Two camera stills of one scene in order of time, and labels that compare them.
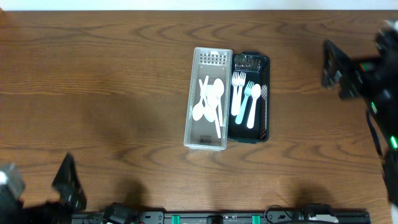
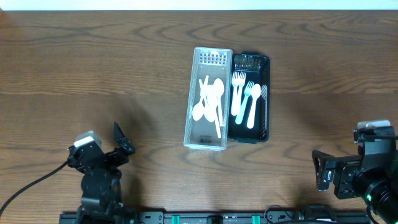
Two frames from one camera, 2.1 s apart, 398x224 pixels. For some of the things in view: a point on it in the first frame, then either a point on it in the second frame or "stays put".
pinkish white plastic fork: x=240 y=81 stays put
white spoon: x=255 y=93 stays put
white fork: x=235 y=79 stays put
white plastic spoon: x=219 y=89 stays put
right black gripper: x=347 y=78 -> x=328 y=173
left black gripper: x=66 y=195 -> x=109 y=155
